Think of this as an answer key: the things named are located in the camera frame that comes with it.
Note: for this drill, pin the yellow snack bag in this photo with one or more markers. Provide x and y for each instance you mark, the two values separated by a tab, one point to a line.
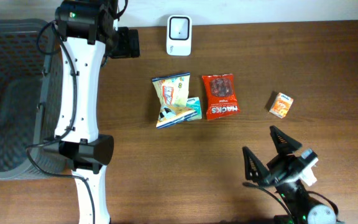
173	91

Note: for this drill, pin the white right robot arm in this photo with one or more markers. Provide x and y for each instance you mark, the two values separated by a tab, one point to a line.
300	204

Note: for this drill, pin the orange tissue pack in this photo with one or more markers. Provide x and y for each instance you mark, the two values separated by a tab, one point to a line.
281	105

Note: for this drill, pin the green tissue pack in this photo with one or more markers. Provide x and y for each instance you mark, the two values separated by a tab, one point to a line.
195	104

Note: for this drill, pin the white barcode scanner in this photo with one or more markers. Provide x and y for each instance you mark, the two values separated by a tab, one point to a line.
179	35

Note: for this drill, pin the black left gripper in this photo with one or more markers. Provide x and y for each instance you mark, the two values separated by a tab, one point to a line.
130	44

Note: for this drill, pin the grey plastic basket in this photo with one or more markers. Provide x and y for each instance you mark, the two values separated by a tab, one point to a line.
30	94

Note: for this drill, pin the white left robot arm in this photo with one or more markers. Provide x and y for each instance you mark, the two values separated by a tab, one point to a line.
88	35

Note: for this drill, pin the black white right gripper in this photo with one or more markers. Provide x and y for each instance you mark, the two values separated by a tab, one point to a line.
259	172

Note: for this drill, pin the red Hacks candy bag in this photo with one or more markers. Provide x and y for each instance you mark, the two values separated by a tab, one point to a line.
222	100

